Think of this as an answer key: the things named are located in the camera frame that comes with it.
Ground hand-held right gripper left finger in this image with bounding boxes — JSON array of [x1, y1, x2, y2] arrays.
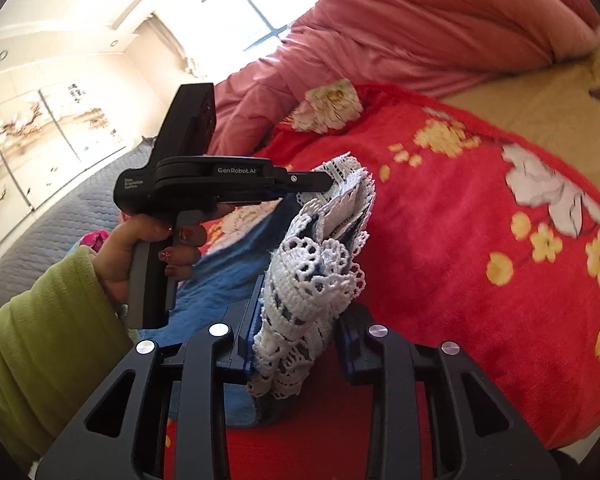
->
[[35, 275, 267, 480]]

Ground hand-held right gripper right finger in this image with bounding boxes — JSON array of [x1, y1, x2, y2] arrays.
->
[[332, 304, 563, 480]]

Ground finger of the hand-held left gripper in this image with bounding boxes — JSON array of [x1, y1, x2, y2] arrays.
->
[[279, 169, 342, 196]]

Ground blue denim pants lace trim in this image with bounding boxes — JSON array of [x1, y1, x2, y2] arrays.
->
[[167, 155, 379, 428]]

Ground person's left forearm green sleeve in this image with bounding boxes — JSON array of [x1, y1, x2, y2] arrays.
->
[[0, 246, 137, 472]]

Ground person's left hand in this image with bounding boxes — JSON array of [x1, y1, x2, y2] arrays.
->
[[96, 214, 209, 307]]

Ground magenta clothes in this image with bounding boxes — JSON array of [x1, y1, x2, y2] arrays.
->
[[79, 230, 112, 252]]

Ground beige curtain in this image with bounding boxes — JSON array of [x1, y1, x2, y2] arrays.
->
[[134, 12, 202, 75]]

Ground red floral blanket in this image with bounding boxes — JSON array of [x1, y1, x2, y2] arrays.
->
[[162, 81, 600, 480]]

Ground grey quilted headboard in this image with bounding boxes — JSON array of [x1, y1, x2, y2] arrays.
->
[[0, 135, 157, 322]]

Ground window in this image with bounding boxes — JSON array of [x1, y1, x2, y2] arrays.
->
[[200, 0, 342, 47]]

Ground salmon pink duvet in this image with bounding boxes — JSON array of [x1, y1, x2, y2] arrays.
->
[[200, 0, 600, 161]]

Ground beige bed sheet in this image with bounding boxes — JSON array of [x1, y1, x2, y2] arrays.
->
[[440, 42, 600, 161]]

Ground floral painted wall panel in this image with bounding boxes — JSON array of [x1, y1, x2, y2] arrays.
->
[[0, 77, 129, 261]]

